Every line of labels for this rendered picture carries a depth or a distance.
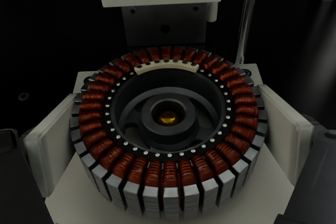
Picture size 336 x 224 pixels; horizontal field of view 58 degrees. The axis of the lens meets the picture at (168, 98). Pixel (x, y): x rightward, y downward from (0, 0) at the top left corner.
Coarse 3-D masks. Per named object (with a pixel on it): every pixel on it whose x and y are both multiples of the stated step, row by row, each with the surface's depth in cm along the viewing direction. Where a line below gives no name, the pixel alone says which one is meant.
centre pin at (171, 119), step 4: (164, 112) 19; (168, 112) 19; (172, 112) 19; (160, 116) 18; (164, 116) 18; (168, 116) 18; (172, 116) 18; (176, 116) 18; (156, 120) 19; (160, 120) 18; (164, 120) 18; (168, 120) 18; (172, 120) 18; (176, 120) 18; (180, 120) 19; (160, 124) 18; (164, 124) 18; (168, 124) 18; (172, 124) 18; (176, 124) 18
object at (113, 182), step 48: (192, 48) 21; (96, 96) 18; (144, 96) 21; (192, 96) 20; (240, 96) 17; (96, 144) 15; (192, 144) 18; (240, 144) 15; (144, 192) 14; (192, 192) 14
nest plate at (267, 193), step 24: (96, 72) 25; (144, 144) 20; (264, 144) 20; (72, 168) 19; (264, 168) 19; (72, 192) 18; (96, 192) 18; (240, 192) 18; (264, 192) 18; (288, 192) 18; (72, 216) 17; (96, 216) 17; (120, 216) 17; (144, 216) 17; (216, 216) 17; (240, 216) 17; (264, 216) 17
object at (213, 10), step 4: (208, 4) 27; (212, 4) 27; (216, 4) 27; (208, 8) 28; (212, 8) 28; (216, 8) 28; (208, 12) 28; (212, 12) 28; (216, 12) 28; (208, 16) 28; (212, 16) 28; (216, 16) 29; (208, 20) 29; (212, 20) 29; (208, 24) 29; (212, 24) 29
